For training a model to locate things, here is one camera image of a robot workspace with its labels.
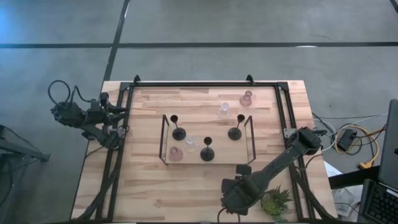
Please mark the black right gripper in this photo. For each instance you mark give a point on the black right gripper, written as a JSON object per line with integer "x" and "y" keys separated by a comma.
{"x": 236, "y": 196}

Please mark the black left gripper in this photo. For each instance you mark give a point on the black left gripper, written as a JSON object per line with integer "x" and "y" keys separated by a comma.
{"x": 99, "y": 116}

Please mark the clear ribbed glass candle holder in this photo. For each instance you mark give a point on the clear ribbed glass candle holder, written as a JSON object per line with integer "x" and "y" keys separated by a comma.
{"x": 224, "y": 113}
{"x": 190, "y": 145}

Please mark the pink ribbed glass candle holder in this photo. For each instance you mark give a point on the pink ribbed glass candle holder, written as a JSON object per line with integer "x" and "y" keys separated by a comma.
{"x": 175, "y": 154}
{"x": 245, "y": 101}

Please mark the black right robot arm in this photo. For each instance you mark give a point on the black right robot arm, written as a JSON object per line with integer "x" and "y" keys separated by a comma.
{"x": 280, "y": 161}

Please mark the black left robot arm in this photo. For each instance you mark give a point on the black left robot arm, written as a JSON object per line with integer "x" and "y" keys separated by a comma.
{"x": 74, "y": 115}

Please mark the potted green succulent plant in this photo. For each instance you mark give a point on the potted green succulent plant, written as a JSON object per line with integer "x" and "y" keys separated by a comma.
{"x": 275, "y": 202}

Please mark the black metal candlestick holder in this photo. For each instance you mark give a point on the black metal candlestick holder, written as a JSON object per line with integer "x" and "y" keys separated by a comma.
{"x": 178, "y": 134}
{"x": 234, "y": 134}
{"x": 207, "y": 154}

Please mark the white paper sheet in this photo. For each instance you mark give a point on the white paper sheet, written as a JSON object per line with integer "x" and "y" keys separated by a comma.
{"x": 332, "y": 171}

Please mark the dark mesh bin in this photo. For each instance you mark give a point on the dark mesh bin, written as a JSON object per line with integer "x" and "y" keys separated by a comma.
{"x": 12, "y": 133}

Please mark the clear plastic bag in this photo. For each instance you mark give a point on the clear plastic bag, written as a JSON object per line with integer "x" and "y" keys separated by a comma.
{"x": 345, "y": 200}

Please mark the black desk bar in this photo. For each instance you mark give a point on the black desk bar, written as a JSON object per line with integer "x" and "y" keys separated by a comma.
{"x": 351, "y": 180}

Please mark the black power adapter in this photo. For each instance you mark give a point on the black power adapter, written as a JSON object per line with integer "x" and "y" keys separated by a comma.
{"x": 346, "y": 140}

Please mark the dark grey laptop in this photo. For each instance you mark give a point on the dark grey laptop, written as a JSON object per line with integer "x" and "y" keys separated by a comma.
{"x": 388, "y": 149}

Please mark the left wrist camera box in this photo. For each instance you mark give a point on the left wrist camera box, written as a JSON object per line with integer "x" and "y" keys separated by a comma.
{"x": 104, "y": 99}

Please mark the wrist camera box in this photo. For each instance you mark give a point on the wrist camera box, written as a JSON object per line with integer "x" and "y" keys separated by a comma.
{"x": 244, "y": 169}
{"x": 104, "y": 99}

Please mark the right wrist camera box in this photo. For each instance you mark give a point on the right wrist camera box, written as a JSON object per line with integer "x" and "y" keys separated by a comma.
{"x": 244, "y": 169}

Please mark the silver metal bracket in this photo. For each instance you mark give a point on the silver metal bracket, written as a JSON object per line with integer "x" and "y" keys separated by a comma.
{"x": 289, "y": 133}

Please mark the black aluminium table frame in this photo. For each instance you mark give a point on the black aluminium table frame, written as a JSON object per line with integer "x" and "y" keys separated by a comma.
{"x": 202, "y": 84}

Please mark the grey metal frame leg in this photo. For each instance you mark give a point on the grey metal frame leg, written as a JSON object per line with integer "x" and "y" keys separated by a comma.
{"x": 28, "y": 152}

